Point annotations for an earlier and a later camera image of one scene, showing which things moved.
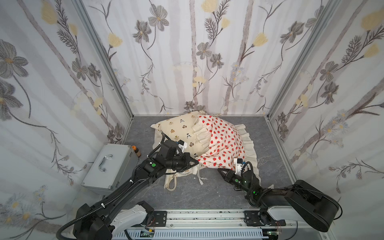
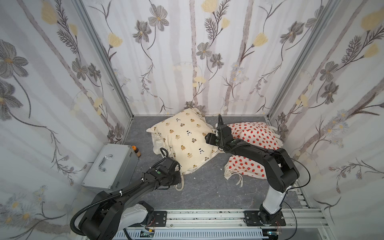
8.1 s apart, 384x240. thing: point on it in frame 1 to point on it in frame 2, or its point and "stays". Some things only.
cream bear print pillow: x=180 y=128 stays
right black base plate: x=253 y=218 stays
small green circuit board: x=146 y=234 stays
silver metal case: x=115 y=168 stays
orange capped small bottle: x=136 y=151 stays
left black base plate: x=159 y=219 stays
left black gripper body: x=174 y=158 to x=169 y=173
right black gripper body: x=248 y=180 to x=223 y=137
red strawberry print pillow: x=226 y=142 to x=248 y=164
